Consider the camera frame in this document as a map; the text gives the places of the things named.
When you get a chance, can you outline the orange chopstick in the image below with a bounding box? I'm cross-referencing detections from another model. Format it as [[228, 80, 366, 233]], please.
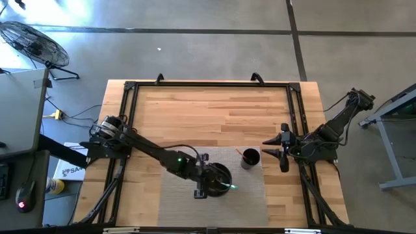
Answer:
[[235, 147, 250, 162]]

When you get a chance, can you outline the black computer mouse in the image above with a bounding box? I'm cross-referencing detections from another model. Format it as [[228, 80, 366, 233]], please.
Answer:
[[15, 180, 36, 215]]

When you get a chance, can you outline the black aluminium table frame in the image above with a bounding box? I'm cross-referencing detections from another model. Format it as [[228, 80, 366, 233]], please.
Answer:
[[76, 80, 350, 228]]

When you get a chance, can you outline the black desk beam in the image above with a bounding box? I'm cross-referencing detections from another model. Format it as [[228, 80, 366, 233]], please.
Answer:
[[38, 133, 88, 169]]

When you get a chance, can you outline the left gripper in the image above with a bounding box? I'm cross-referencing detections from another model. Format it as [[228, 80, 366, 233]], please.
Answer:
[[191, 153, 228, 200]]

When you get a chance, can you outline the black cup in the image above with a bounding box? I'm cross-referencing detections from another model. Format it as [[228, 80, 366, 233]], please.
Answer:
[[240, 148, 261, 170]]

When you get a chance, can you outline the grey metal table frame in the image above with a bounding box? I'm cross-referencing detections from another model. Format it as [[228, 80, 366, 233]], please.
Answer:
[[358, 83, 416, 191]]

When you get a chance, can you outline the grey woven placemat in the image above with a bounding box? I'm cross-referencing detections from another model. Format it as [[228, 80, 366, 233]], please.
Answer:
[[157, 146, 269, 228]]

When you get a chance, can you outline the black keyboard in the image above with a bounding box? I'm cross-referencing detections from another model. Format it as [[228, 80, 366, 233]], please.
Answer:
[[0, 162, 10, 201]]

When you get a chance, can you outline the white label strip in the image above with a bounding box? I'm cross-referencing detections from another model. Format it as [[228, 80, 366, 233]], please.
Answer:
[[285, 228, 322, 234], [103, 227, 140, 234]]

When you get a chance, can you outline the yellow and white can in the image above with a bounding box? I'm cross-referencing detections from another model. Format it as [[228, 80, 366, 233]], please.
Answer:
[[45, 177, 66, 195]]

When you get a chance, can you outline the dark grey desk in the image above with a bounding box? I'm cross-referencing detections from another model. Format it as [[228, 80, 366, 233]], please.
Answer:
[[0, 149, 50, 229]]

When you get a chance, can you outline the light grey desk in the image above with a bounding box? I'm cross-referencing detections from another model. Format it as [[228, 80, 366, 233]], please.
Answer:
[[0, 68, 49, 160]]

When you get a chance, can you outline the black floor fan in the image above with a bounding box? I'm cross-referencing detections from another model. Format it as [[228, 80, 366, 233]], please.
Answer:
[[0, 20, 81, 81]]

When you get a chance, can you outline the white printed cardboard box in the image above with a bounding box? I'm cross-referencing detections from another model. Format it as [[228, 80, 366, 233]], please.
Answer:
[[53, 142, 89, 181]]

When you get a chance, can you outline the black bowl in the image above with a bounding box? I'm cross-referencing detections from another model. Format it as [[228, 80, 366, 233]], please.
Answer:
[[203, 162, 233, 198]]

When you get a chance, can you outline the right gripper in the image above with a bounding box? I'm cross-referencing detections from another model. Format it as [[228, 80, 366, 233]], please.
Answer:
[[261, 123, 305, 173]]

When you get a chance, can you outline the yellow power plug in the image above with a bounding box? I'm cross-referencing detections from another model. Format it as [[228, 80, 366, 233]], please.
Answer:
[[42, 109, 62, 120]]

